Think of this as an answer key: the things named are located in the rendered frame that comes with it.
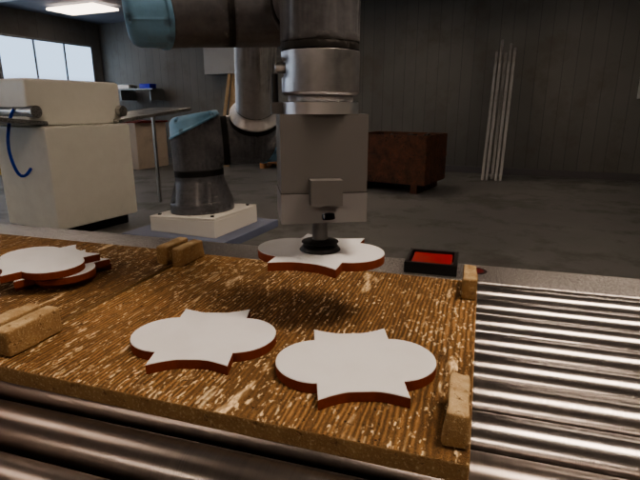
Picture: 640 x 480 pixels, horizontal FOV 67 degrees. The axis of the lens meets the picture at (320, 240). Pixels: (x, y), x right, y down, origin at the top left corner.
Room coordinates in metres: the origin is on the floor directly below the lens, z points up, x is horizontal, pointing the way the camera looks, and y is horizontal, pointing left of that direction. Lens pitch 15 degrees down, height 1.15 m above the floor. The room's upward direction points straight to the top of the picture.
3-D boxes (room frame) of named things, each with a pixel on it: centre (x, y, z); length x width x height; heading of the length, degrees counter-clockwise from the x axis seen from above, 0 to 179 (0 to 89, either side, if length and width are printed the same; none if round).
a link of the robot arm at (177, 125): (1.17, 0.29, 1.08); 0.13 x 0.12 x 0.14; 104
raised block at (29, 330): (0.42, 0.27, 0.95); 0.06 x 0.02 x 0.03; 162
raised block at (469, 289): (0.55, -0.18, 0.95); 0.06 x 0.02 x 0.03; 162
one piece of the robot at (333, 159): (0.48, 0.00, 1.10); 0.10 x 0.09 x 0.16; 8
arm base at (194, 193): (1.17, 0.29, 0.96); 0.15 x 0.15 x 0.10
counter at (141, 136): (10.21, 4.43, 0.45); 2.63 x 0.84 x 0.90; 67
